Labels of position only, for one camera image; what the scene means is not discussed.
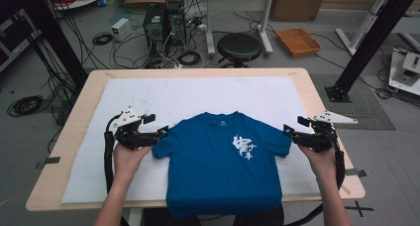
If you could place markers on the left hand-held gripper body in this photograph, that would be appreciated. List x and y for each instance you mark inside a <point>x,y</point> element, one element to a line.
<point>132,138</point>

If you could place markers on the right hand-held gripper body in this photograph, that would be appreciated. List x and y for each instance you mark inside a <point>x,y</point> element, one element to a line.
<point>318,140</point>

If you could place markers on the blue t-shirt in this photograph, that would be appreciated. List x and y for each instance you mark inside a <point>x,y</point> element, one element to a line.
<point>211,173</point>

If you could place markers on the person's right hand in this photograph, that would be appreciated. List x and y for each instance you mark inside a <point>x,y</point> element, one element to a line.
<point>323,165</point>

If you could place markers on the person's left hand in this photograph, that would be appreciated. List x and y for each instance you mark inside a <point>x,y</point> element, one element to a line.
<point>127,163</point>

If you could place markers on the grey tape piece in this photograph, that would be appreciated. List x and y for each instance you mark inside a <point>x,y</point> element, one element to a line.
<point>49,161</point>
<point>356,172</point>

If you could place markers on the white felt mat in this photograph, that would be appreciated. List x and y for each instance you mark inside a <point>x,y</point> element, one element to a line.
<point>198,93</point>

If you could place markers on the thin beige strip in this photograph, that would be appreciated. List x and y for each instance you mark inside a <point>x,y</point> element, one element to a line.
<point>345,189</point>

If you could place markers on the grey floor mat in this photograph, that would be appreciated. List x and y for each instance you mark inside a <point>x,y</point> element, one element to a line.
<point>363,103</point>

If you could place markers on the orange tray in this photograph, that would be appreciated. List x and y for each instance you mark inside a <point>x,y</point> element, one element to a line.
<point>298,42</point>

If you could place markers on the person's left leg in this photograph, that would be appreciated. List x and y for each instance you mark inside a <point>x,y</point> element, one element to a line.
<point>155,219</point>

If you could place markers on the person's leg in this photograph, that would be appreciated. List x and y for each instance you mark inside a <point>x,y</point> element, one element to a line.
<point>264,219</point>
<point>155,219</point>

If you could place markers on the black computer tower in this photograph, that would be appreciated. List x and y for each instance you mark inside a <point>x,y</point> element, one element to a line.
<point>154,29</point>
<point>176,21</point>

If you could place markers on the person's right leg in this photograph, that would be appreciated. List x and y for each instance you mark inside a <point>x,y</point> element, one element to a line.
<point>264,219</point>

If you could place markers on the white power supply box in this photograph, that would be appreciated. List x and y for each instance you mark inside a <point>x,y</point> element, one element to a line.
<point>121,29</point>

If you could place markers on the black round stool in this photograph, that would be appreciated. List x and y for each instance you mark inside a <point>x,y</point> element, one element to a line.
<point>238,47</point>

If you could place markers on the white metal stand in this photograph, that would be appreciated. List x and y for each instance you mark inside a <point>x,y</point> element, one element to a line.
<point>363,27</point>

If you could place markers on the white machine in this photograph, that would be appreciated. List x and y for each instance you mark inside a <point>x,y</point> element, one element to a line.
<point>407,70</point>

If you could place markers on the large cardboard box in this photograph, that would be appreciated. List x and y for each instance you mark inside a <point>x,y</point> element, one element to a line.
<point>297,4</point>

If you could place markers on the dark equipment rack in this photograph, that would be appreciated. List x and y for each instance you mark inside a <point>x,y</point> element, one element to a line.
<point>13,37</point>

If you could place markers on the black metal frame post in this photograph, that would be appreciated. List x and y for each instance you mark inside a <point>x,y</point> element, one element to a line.
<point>56,37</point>
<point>369,47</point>

